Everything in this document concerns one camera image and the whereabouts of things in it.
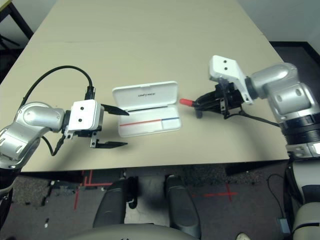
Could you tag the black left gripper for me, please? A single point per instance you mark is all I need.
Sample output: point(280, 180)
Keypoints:
point(83, 133)

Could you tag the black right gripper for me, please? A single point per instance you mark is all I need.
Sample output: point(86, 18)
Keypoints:
point(232, 98)

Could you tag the black marker with red cap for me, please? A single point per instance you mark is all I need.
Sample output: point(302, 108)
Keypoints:
point(186, 101)

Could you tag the white plastic pencil case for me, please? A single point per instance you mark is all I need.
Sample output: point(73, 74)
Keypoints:
point(145, 95)

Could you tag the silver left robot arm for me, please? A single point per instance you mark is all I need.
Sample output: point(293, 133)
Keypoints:
point(37, 117)

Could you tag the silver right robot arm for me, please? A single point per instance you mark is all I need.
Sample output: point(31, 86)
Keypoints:
point(280, 82)

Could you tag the dark grey robot left leg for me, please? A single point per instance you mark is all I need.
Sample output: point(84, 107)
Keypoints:
point(112, 200)

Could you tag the dark grey robot leg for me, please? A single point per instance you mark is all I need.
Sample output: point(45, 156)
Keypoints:
point(180, 200)
point(112, 200)

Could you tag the dark grey robot right leg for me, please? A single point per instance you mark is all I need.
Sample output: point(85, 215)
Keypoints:
point(180, 200)

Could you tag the grey robot torso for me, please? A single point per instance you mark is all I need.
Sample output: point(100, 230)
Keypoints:
point(125, 233)

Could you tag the black tripod stand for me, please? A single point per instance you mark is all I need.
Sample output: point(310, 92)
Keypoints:
point(10, 41)

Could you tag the white shoe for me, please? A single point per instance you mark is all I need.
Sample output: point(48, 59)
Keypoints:
point(242, 237)

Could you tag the grey power adapter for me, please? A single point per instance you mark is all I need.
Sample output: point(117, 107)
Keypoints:
point(283, 225)

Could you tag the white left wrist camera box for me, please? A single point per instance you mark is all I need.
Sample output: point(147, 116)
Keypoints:
point(82, 115)

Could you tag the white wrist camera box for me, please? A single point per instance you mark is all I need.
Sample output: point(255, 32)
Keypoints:
point(225, 66)
point(82, 115)

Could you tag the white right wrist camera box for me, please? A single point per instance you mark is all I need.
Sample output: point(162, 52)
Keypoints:
point(225, 66)

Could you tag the side table with black frame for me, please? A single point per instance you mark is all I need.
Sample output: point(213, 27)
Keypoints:
point(25, 26)

